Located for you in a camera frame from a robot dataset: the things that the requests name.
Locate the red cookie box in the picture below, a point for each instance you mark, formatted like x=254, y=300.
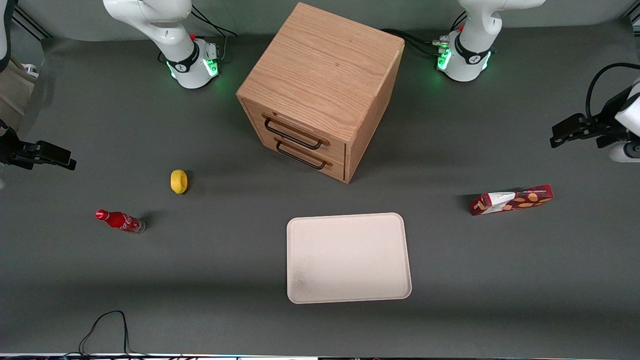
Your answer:
x=520, y=200

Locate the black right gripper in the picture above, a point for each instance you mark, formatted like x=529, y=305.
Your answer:
x=11, y=150

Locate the oak wooden drawer cabinet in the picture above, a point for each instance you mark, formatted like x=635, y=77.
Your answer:
x=325, y=65

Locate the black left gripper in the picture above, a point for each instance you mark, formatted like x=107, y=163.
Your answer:
x=603, y=125

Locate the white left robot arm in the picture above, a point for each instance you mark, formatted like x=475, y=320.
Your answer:
x=470, y=60

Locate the red cola bottle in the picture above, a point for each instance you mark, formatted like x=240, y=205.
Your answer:
x=120, y=220

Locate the yellow lemon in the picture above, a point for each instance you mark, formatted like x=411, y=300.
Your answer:
x=178, y=181

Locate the beige plastic tray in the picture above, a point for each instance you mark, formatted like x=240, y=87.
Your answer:
x=347, y=257

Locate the wooden drawer front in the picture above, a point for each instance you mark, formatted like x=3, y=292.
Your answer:
x=335, y=167
x=330, y=145

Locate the beige cloth bag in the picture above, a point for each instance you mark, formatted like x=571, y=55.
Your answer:
x=12, y=95

